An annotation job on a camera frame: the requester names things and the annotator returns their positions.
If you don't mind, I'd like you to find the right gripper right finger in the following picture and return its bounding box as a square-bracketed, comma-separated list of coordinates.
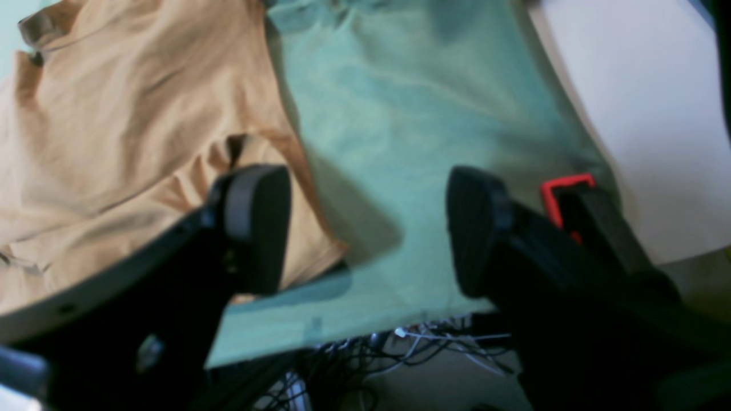
[446, 166, 730, 410]

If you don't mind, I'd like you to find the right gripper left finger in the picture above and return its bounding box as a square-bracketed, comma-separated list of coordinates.
[1, 164, 292, 410]

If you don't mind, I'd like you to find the tan T-shirt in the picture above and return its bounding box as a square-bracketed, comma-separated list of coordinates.
[1, 1, 346, 314]

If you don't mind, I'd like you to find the green table cloth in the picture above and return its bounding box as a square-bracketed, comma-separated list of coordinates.
[208, 1, 620, 366]

